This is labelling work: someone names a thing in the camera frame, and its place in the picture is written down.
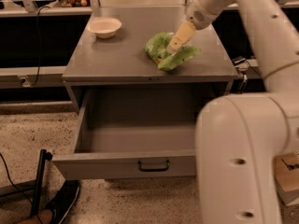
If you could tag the grey open top drawer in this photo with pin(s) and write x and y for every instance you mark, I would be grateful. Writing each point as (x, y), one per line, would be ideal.
(121, 125)

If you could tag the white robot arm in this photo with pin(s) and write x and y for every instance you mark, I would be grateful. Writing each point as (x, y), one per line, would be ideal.
(239, 137)

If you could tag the green rice chip bag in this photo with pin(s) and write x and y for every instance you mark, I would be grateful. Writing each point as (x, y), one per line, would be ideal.
(156, 48)

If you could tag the black shoe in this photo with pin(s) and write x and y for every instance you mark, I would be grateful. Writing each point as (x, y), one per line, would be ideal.
(62, 202)

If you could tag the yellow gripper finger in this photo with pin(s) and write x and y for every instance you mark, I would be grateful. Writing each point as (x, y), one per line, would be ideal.
(183, 35)

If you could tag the black drawer handle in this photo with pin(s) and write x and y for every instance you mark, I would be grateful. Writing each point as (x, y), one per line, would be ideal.
(153, 167)

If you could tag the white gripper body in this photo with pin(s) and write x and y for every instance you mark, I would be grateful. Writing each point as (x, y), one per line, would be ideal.
(202, 16)

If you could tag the black tripod leg left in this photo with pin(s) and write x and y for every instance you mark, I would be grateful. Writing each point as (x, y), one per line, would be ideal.
(44, 156)

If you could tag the brown cardboard box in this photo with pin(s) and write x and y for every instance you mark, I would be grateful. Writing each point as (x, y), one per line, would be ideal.
(287, 178)

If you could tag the wall outlet with plug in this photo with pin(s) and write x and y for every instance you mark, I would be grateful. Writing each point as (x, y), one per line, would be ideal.
(24, 80)

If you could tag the white paper bowl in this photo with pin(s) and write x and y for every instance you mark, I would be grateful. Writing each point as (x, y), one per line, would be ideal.
(104, 27)

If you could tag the grey cabinet counter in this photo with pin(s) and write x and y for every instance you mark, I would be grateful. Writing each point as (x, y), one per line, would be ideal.
(121, 59)

